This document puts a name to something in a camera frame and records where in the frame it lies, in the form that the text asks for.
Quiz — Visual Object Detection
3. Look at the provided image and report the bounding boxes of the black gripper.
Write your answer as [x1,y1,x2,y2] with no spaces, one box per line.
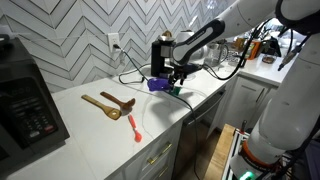
[167,63,203,89]

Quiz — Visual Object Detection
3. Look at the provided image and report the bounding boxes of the green gum pack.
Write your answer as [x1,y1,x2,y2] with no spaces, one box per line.
[171,85,183,97]

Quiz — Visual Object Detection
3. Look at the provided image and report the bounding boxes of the black coffee maker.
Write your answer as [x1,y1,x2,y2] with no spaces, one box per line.
[150,30,178,80]

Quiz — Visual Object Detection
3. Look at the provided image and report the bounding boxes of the glass pitcher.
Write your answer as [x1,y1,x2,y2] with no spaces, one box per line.
[203,42,230,68]

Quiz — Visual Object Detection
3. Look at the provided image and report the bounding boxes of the red silicone spoon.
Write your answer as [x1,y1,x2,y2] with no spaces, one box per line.
[127,113,144,144]

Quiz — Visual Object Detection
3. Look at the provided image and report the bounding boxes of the dark wooden spatula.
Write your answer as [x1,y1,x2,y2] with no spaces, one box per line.
[99,91,137,116]

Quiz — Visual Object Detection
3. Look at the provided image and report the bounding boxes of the white cabinet door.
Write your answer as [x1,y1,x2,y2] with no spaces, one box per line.
[216,75,278,131]

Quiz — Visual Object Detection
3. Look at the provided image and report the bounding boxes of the light wooden spoon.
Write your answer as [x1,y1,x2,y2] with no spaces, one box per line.
[80,94,123,121]

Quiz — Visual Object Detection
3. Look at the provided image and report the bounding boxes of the orange box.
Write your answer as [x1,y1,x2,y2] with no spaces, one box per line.
[246,38,262,61]

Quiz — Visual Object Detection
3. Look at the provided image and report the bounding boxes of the wooden board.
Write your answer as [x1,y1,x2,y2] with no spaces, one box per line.
[203,123,236,180]

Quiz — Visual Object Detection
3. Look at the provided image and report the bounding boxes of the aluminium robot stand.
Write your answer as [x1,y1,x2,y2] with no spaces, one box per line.
[221,128,252,180]

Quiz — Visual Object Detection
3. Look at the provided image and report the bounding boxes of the small dark dish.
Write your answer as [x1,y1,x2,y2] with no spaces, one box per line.
[261,55,277,65]

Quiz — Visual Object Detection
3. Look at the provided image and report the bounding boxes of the black microwave oven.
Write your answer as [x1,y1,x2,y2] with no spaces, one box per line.
[0,34,71,172]

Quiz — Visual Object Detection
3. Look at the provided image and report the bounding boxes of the black power cable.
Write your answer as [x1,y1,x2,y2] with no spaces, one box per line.
[113,43,201,180]

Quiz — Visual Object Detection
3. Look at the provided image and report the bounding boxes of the dishwasher with steel handle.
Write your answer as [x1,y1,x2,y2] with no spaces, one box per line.
[173,87,228,180]

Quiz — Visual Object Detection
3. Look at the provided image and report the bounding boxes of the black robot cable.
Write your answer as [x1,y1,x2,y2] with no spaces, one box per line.
[202,18,278,81]

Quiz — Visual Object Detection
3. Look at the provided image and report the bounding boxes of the gold drawer handle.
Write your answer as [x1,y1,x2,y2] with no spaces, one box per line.
[146,141,174,166]

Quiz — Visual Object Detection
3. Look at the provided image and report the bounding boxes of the white wall outlet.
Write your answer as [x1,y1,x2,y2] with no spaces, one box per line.
[107,32,121,54]

